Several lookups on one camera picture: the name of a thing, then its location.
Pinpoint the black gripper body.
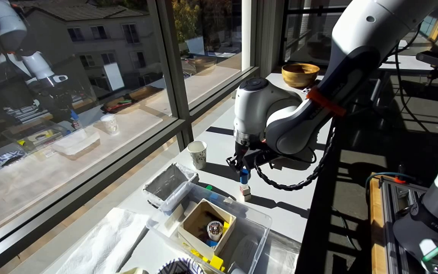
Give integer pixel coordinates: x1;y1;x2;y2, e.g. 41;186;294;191
227;144;277;172

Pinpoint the wooden plank beside robot base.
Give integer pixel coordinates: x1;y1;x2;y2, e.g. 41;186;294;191
368;174;392;274

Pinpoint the yellow toy block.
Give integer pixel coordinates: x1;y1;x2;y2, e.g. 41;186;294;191
189;247;227;273

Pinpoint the paper cup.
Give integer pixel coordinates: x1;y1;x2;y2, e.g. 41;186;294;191
187;140;208;171

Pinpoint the small open wooden box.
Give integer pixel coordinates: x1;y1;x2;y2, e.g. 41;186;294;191
173;198;239;259

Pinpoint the clear plastic storage bin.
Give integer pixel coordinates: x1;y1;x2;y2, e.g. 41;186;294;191
149;182;274;274

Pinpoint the flat clear plastic lid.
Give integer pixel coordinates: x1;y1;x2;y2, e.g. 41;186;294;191
259;230;303;274

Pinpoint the round wooden bowl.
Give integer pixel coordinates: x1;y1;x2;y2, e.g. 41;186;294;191
280;61;322;90

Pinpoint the dark patterned paper liner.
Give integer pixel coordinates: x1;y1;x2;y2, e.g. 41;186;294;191
157;256;208;274

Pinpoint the white plastic bag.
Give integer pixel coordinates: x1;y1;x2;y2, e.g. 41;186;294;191
50;206;152;274

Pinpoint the green tape piece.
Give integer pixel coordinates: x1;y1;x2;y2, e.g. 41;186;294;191
421;245;438;265

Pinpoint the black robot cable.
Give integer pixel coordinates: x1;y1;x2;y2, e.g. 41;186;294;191
253;124;338;194

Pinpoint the orange cable strap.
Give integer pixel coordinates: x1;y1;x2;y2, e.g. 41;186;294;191
306;87;348;119

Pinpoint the corner window post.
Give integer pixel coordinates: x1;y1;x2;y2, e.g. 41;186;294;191
240;0;288;78

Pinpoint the dark window sill rail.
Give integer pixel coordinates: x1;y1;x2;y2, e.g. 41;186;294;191
0;64;262;273

